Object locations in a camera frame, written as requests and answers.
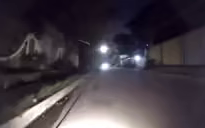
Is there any vehicle with headlights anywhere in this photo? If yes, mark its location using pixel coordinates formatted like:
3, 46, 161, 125
99, 61, 112, 71

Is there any pale concrete kerb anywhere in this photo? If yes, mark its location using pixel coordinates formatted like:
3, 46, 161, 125
0, 79, 84, 128

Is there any grey asphalt road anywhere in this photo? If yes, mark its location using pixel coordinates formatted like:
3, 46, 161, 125
56, 67, 205, 128

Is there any long pale wall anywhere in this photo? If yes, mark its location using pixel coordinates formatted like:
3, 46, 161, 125
148, 23, 205, 66

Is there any pale arched structure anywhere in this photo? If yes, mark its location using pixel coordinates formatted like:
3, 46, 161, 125
6, 32, 44, 64

